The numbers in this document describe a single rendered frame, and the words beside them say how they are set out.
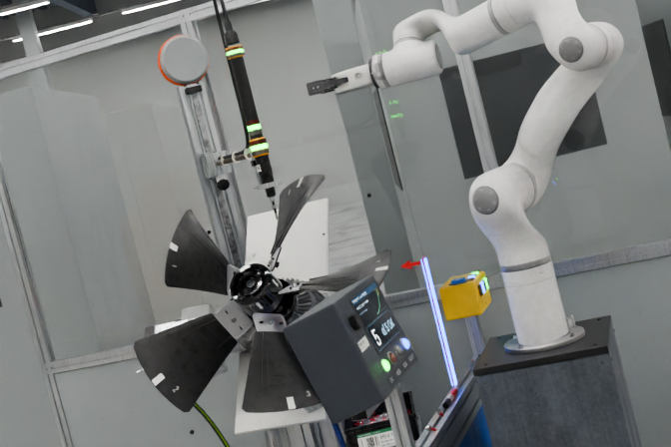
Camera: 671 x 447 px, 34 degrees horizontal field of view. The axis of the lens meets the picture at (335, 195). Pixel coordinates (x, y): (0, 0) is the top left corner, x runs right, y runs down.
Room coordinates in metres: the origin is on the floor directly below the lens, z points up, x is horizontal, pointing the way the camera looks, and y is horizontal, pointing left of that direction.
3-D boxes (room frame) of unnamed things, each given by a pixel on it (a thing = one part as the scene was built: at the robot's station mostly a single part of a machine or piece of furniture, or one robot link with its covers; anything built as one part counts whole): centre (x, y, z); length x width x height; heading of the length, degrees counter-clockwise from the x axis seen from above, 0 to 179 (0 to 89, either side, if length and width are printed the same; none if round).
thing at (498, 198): (2.49, -0.37, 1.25); 0.19 x 0.12 x 0.24; 144
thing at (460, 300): (2.92, -0.28, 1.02); 0.16 x 0.10 x 0.11; 161
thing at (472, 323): (2.92, -0.28, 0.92); 0.03 x 0.03 x 0.12; 71
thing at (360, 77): (2.66, -0.12, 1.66); 0.11 x 0.10 x 0.07; 72
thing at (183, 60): (3.44, 0.36, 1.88); 0.17 x 0.15 x 0.16; 71
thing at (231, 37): (2.75, 0.16, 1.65); 0.04 x 0.04 x 0.46
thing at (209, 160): (3.35, 0.34, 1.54); 0.10 x 0.07 x 0.08; 16
